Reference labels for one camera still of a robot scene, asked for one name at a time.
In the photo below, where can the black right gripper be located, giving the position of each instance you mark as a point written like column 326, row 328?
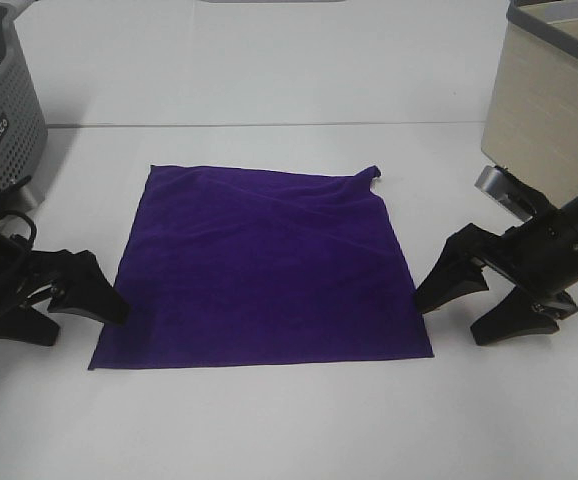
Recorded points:
column 539, row 257

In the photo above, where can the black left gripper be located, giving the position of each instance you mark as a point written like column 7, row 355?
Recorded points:
column 71, row 283

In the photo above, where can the purple towel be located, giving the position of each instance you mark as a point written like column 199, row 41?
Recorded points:
column 233, row 267

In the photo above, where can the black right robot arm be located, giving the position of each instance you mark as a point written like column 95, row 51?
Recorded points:
column 540, row 259

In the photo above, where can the beige storage bin grey rim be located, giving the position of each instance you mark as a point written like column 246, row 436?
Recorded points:
column 531, row 127

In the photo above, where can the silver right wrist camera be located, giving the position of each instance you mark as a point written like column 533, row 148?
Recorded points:
column 518, row 198

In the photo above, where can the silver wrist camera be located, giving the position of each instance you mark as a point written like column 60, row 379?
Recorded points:
column 23, row 196
column 518, row 198

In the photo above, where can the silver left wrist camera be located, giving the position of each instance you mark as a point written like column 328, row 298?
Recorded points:
column 23, row 196

